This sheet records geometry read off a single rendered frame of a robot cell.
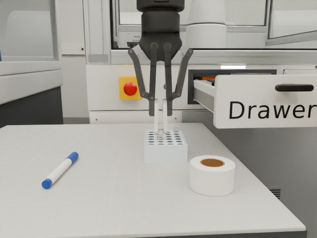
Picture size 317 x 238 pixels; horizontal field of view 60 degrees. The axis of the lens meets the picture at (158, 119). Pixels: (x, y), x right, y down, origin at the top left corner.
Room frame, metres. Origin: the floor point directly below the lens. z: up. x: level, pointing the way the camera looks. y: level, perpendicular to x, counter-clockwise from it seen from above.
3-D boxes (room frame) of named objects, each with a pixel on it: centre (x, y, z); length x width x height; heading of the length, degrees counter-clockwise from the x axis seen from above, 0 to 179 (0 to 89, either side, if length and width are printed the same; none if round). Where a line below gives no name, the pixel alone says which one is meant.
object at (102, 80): (1.38, -0.25, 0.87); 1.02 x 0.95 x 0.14; 94
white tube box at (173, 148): (0.57, -0.01, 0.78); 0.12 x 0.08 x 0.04; 2
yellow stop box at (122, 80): (0.86, 0.09, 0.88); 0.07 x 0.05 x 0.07; 94
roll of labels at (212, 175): (0.41, -0.08, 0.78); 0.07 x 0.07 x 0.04
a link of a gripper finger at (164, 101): (0.56, -0.01, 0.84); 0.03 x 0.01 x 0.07; 2
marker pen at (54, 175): (0.47, 0.17, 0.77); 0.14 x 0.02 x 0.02; 178
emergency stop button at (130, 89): (0.82, 0.08, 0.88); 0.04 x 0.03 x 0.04; 94
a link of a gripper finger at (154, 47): (0.56, 0.01, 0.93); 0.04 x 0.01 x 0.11; 2
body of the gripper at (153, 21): (0.56, 0.00, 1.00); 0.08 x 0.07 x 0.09; 92
